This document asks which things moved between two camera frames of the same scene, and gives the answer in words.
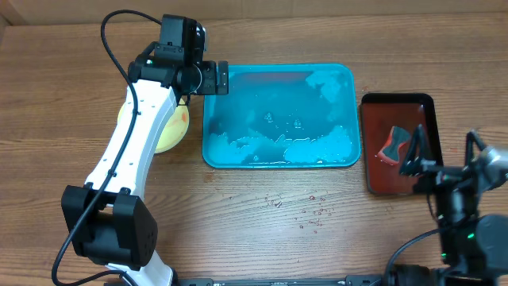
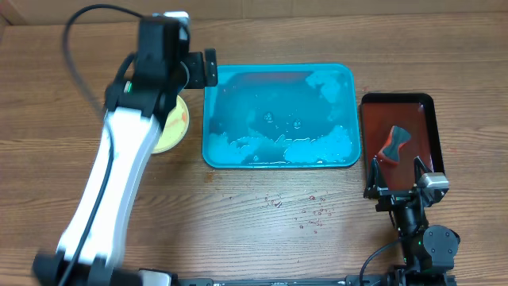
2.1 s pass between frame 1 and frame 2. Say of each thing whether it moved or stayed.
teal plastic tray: stayed
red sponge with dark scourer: stayed
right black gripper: moved
